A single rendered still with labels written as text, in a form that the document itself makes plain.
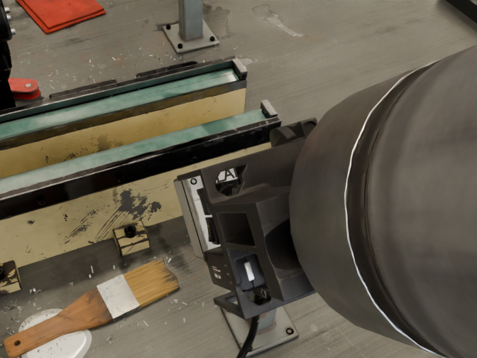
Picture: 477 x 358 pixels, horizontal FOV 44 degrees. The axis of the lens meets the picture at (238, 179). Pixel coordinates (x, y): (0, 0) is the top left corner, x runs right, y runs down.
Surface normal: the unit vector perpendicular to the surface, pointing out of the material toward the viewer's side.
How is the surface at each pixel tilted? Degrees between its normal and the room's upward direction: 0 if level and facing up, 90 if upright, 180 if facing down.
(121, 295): 0
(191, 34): 90
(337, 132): 63
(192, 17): 90
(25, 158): 90
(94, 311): 0
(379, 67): 0
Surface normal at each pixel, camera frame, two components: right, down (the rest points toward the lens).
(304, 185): -0.93, -0.24
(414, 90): -0.74, -0.64
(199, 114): 0.41, 0.70
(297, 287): 0.30, -0.06
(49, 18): 0.04, -0.61
